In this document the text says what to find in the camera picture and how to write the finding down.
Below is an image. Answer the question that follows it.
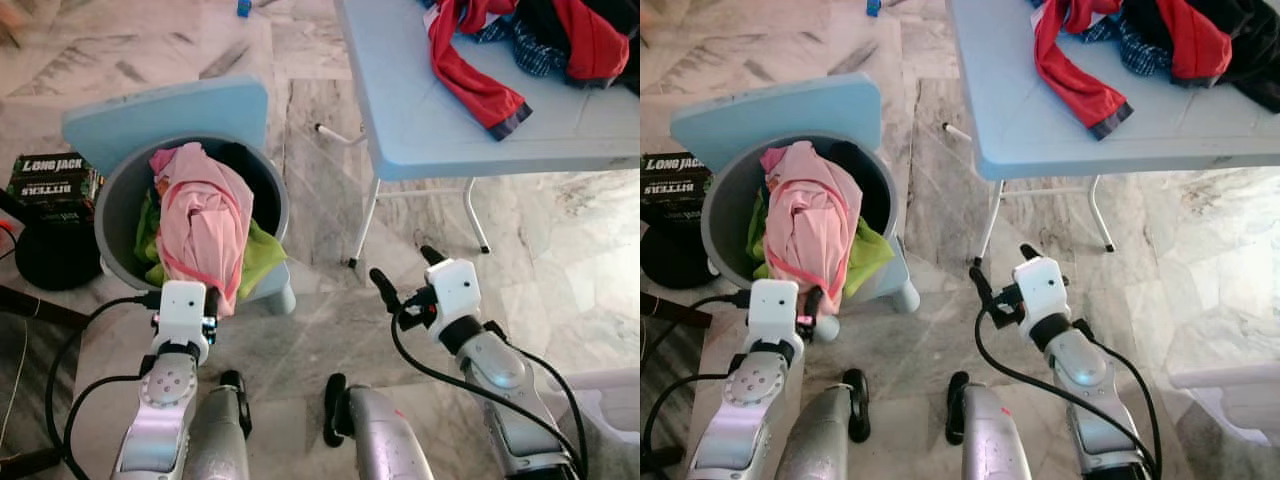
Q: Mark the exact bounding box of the red garment with blue trim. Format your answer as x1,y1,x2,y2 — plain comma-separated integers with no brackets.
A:
1032,0,1236,141
425,0,633,141

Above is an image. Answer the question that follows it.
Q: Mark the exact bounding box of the lime green cloth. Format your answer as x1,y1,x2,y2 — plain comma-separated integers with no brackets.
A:
133,190,288,298
745,190,896,298

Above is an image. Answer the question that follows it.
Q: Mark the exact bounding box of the silver left robot leg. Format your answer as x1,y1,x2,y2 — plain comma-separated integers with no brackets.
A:
183,370,253,480
775,368,871,480

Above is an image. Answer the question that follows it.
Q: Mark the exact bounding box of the silver robot leg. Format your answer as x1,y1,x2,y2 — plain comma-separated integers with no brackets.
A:
323,373,433,480
183,370,253,480
775,368,871,480
945,372,1036,480

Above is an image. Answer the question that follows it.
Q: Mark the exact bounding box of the silver right robot leg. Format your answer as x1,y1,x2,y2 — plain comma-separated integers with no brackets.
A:
323,373,433,480
945,372,1036,480

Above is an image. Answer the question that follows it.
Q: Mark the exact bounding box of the light blue folding table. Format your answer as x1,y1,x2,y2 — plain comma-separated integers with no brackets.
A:
945,0,1280,266
335,0,641,269

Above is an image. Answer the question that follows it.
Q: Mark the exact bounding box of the black round pot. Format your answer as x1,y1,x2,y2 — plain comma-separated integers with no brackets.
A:
640,213,713,291
12,213,104,293

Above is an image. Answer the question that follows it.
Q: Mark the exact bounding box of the brown wooden stick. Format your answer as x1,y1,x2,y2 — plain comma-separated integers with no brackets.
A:
0,284,89,329

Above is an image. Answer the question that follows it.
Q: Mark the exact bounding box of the black Long Jack box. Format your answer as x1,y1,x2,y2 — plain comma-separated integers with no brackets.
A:
5,152,104,223
640,152,713,223

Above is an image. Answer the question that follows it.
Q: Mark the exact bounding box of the light blue child chair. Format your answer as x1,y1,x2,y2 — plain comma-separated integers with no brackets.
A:
62,75,298,316
670,72,921,316

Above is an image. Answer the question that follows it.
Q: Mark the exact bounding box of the white plastic stool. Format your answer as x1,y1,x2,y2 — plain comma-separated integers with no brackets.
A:
1168,362,1280,446
555,366,641,446

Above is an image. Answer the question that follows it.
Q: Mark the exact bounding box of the blue plaid shirt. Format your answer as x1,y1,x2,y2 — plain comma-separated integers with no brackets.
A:
470,10,571,79
1085,10,1176,79

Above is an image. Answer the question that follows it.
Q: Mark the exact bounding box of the dark navy garment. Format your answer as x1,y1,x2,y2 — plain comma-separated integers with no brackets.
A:
515,0,641,96
1125,0,1280,113

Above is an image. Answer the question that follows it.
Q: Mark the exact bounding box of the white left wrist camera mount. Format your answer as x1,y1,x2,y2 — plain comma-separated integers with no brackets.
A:
745,279,804,346
153,281,209,348

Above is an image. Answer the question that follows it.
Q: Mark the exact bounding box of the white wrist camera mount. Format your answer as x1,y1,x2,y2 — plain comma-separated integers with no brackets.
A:
745,279,804,346
1015,257,1068,323
153,281,209,348
432,259,484,326

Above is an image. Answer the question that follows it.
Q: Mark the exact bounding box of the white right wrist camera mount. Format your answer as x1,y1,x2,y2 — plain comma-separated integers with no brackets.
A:
432,259,484,326
1015,257,1068,323

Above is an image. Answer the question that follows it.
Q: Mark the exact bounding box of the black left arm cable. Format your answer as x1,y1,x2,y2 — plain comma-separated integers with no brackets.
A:
45,290,161,471
640,290,751,471

